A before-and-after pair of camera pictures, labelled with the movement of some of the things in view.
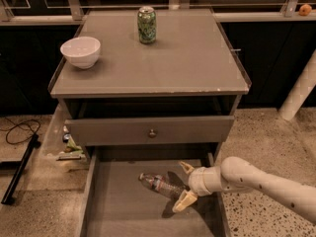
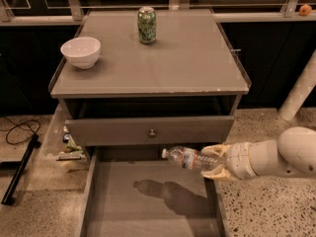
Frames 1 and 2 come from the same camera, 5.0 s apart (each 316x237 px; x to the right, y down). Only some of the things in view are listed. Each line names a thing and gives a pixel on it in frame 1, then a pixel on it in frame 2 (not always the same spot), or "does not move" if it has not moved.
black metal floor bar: (9, 197) does not move
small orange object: (305, 10) does not move
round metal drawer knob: (152, 134) does not move
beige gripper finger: (187, 168) to (220, 150)
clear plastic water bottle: (169, 186) to (190, 157)
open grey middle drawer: (117, 202) does not move
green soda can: (146, 25) does not move
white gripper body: (197, 181) to (238, 160)
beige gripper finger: (186, 200) to (219, 172)
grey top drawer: (151, 130) does not move
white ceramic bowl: (81, 51) does not move
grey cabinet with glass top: (177, 95) does not move
